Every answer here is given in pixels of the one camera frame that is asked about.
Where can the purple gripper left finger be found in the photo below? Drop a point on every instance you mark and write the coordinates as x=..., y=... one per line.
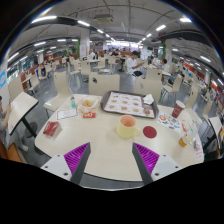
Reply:
x=71, y=165

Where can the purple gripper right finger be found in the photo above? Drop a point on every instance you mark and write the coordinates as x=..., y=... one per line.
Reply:
x=151, y=165

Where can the dark red round coaster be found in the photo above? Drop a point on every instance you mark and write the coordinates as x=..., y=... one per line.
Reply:
x=149, y=132

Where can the yellow ceramic mug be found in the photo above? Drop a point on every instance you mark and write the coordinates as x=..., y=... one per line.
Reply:
x=127, y=128

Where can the red napkin packet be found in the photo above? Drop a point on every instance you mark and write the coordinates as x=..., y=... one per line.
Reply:
x=52, y=129

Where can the printed paper placemat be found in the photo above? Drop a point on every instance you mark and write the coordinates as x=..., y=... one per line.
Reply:
x=169, y=122

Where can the small red ketchup packet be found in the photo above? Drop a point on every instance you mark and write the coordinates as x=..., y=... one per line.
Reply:
x=89, y=115

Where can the white paper card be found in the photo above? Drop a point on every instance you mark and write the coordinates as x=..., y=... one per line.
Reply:
x=68, y=113

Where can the glass of orange drink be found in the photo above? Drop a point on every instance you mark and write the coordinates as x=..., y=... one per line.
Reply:
x=186, y=138

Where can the small clear bottle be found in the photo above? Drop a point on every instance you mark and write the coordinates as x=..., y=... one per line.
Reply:
x=73, y=103

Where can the plastic bag of fries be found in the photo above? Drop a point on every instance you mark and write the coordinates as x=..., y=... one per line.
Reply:
x=88, y=103

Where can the crumpled white napkin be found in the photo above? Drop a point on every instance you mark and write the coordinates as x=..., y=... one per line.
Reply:
x=148, y=99

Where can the red paper cup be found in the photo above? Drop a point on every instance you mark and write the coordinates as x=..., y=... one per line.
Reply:
x=178, y=108

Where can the brown food tray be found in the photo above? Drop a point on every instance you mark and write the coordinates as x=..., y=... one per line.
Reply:
x=128, y=103

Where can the beige chair left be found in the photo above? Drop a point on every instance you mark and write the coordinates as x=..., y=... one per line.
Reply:
x=63, y=92

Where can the beige chair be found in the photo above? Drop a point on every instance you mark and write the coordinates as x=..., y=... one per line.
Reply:
x=63, y=92
x=147, y=86
x=100, y=84

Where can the beige chair right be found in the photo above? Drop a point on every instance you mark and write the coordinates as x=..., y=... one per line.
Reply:
x=147, y=86

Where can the side table left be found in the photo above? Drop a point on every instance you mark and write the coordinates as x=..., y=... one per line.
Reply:
x=20, y=107

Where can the beige chair centre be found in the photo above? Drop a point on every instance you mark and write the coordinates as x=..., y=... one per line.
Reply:
x=100, y=84

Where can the seated person white shirt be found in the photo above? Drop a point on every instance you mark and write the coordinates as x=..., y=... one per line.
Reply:
x=133, y=67

